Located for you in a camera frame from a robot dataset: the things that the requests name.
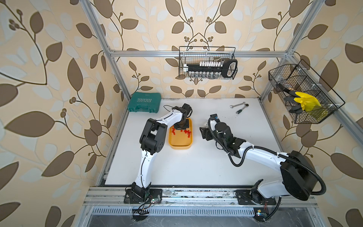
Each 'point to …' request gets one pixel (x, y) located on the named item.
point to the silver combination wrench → (232, 106)
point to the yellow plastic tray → (181, 138)
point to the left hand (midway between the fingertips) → (182, 126)
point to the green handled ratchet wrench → (238, 111)
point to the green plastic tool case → (140, 101)
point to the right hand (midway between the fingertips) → (205, 126)
